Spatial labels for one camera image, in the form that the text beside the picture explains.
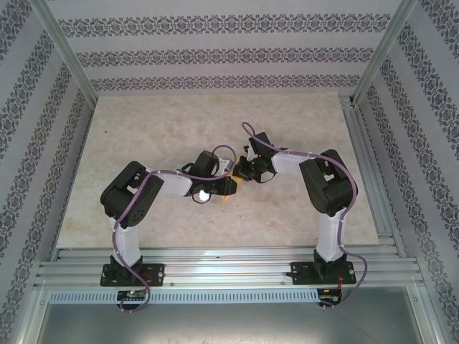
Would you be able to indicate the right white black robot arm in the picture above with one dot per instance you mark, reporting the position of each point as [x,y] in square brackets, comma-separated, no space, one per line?
[287,163]

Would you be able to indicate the aluminium side rail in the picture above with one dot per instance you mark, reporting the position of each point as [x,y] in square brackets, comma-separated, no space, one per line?
[360,143]

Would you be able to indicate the grey metal sheet panel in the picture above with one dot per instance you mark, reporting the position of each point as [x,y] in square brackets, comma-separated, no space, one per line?
[229,322]

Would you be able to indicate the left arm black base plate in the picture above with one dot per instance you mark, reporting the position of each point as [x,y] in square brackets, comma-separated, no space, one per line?
[157,274]

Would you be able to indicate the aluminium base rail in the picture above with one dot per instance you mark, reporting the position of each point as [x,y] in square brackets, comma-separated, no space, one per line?
[222,270]

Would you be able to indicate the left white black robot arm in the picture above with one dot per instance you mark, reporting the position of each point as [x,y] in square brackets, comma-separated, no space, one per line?
[175,184]

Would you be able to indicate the aluminium frame post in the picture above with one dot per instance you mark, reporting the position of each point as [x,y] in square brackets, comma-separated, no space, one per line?
[385,50]
[64,50]

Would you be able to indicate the yellow paper sheet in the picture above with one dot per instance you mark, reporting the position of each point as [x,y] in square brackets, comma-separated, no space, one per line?
[236,178]

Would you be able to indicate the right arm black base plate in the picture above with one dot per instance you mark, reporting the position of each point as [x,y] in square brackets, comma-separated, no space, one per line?
[299,272]

